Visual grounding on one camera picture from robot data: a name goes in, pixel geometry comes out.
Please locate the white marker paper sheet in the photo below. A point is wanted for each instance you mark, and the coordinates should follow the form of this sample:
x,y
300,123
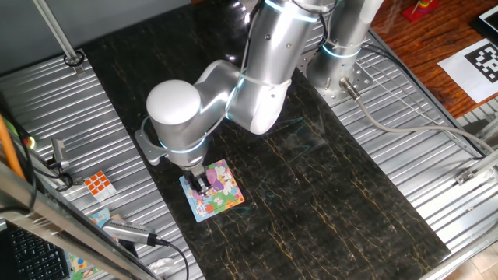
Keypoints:
x,y
463,74

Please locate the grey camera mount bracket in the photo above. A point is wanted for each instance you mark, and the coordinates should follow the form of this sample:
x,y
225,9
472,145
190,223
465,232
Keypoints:
x,y
149,148

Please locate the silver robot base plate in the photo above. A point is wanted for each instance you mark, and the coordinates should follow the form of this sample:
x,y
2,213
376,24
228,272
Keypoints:
x,y
362,83

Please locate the aluminium frame beam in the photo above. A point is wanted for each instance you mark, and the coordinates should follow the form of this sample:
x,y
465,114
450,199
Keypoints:
x,y
58,229

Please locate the grey metal pole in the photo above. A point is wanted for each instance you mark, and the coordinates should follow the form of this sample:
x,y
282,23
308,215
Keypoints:
x,y
58,35

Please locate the black marble mat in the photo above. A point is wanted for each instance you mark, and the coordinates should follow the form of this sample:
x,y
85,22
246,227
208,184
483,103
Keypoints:
x,y
311,194

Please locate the red stacking toy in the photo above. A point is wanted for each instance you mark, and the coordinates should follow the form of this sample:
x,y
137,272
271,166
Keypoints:
x,y
418,13

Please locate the metal angle bracket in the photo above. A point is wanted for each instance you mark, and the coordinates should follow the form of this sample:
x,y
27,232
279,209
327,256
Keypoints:
x,y
472,175

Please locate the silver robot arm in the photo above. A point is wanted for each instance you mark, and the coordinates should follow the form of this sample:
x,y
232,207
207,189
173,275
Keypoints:
x,y
272,58

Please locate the Rubik's cube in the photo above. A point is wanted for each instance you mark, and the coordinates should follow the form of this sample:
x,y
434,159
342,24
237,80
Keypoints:
x,y
99,186

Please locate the black keyboard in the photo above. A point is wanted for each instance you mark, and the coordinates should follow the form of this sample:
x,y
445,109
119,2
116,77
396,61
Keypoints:
x,y
35,256

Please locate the butterfly puzzle board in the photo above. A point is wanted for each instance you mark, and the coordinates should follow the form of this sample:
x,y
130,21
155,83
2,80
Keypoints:
x,y
221,202

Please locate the bus puzzle board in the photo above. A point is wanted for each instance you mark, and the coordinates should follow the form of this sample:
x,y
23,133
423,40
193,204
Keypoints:
x,y
102,217

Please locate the brown wooden table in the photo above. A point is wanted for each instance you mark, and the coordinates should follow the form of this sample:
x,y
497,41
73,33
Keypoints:
x,y
420,43

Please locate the small wooden block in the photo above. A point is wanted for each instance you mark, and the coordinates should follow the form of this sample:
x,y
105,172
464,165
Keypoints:
x,y
117,217

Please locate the white crumpled object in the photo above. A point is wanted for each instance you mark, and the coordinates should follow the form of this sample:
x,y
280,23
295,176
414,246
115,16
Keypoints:
x,y
161,266

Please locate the orange pole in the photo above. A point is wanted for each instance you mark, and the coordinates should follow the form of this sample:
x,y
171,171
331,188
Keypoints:
x,y
9,151

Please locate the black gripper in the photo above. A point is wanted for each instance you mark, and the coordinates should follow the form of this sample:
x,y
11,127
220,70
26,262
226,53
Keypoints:
x,y
195,175

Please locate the silver camera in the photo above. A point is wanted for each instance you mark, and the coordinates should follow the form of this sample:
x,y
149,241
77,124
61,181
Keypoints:
x,y
128,231

